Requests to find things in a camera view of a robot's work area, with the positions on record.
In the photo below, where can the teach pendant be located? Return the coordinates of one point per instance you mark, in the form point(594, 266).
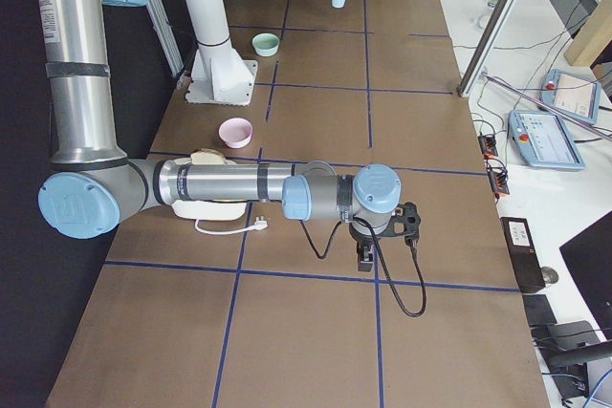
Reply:
point(543, 140)
point(574, 95)

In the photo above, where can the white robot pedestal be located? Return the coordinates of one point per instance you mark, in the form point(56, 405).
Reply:
point(219, 75)

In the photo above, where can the cream toaster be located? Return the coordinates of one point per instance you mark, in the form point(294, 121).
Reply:
point(227, 210)

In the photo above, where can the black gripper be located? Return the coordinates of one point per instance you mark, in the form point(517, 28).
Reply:
point(361, 238)

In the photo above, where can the mint green bowl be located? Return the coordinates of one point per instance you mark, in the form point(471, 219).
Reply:
point(265, 44)

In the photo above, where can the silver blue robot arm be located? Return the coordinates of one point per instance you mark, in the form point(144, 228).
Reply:
point(96, 186)

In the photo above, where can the bread slice in toaster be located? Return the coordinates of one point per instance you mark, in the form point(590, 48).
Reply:
point(208, 157)

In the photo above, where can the teach pendant near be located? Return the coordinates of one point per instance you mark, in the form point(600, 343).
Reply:
point(543, 140)

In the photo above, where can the black power box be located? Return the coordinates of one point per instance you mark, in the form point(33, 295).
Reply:
point(522, 251)

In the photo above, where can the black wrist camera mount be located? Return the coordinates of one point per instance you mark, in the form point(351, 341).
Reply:
point(405, 223)

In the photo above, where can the aluminium frame post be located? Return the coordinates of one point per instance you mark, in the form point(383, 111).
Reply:
point(500, 14)

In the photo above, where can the teach pendant far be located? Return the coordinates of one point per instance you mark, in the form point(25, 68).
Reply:
point(574, 95)

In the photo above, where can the pink bowl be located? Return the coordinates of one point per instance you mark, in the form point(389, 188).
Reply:
point(235, 132)

